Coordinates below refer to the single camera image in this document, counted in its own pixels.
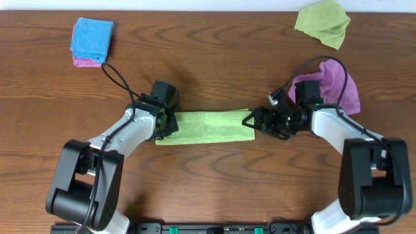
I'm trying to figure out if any folded blue cloth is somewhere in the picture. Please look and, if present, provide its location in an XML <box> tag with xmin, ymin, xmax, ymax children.
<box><xmin>70</xmin><ymin>17</ymin><xmax>115</xmax><ymax>65</ymax></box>

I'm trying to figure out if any light green cloth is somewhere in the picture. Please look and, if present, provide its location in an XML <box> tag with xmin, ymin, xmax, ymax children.
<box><xmin>155</xmin><ymin>109</ymin><xmax>255</xmax><ymax>146</ymax></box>

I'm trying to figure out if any crumpled purple cloth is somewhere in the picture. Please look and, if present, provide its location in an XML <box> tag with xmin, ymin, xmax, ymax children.
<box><xmin>288</xmin><ymin>59</ymin><xmax>361</xmax><ymax>115</ymax></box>

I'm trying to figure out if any black mounting rail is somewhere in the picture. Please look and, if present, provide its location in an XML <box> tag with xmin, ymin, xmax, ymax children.
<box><xmin>50</xmin><ymin>222</ymin><xmax>380</xmax><ymax>234</ymax></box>

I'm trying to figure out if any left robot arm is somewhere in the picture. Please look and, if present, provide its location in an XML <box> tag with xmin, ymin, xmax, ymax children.
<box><xmin>45</xmin><ymin>81</ymin><xmax>179</xmax><ymax>233</ymax></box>

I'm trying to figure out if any folded pink cloth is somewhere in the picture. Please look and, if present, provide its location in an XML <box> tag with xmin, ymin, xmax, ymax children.
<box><xmin>70</xmin><ymin>23</ymin><xmax>105</xmax><ymax>69</ymax></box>

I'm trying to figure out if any crumpled olive green cloth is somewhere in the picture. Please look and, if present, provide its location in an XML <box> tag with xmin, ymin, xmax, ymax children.
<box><xmin>294</xmin><ymin>0</ymin><xmax>351</xmax><ymax>50</ymax></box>

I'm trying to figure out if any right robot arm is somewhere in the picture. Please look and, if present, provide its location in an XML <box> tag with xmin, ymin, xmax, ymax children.
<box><xmin>242</xmin><ymin>81</ymin><xmax>413</xmax><ymax>233</ymax></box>

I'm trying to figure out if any right black cable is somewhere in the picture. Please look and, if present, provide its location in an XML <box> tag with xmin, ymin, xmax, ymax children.
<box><xmin>272</xmin><ymin>55</ymin><xmax>407</xmax><ymax>228</ymax></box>

